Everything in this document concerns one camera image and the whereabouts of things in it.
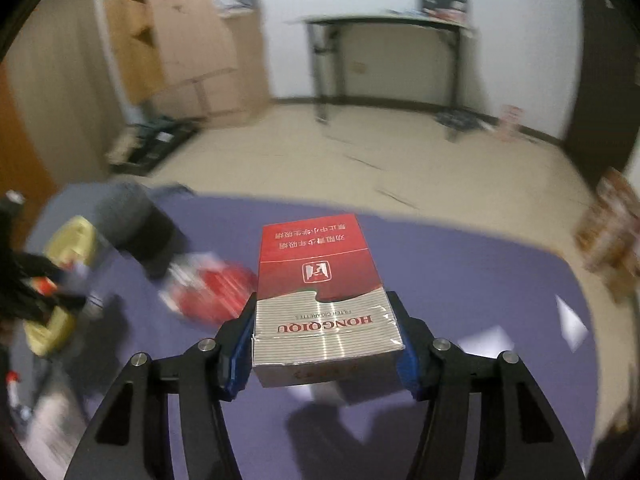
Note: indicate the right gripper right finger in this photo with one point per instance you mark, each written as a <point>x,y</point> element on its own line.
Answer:
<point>490,410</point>

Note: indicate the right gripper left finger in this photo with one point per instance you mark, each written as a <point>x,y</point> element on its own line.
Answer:
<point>128,437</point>

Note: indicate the black foam-topped cylinder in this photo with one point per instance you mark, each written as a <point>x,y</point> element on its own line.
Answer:
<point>133,224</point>

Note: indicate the red silver Hongqiqu carton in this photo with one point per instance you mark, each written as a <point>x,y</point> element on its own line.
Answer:
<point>322,313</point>

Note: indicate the yellow plastic basin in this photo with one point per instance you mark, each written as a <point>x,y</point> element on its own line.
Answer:
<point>73,249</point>

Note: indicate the white paper triangle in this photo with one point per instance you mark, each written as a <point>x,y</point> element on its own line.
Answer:
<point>573,330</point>
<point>488,343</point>

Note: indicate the white paper triangle far right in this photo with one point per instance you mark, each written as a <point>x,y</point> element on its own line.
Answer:
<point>573,330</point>

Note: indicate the grey cloth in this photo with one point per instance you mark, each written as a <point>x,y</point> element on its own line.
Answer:
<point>90,361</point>

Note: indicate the black suitcase with clothes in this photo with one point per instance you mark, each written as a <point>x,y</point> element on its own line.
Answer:
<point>140,148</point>

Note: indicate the printed cardboard box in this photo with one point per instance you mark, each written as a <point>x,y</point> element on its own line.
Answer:
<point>607,235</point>

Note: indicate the wooden wardrobe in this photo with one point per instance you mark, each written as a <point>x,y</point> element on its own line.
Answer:
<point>182,59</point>

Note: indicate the dark door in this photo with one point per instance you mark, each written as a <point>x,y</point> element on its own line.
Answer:
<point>605,120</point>

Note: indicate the pink snack bag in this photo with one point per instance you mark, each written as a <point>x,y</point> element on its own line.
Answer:
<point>509,123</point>

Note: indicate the dark clothes on floor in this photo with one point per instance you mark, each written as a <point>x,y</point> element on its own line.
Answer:
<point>458,120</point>

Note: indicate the black folding table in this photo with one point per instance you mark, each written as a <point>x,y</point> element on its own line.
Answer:
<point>400,61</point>

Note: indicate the black box on table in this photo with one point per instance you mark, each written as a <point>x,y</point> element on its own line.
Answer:
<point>455,11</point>

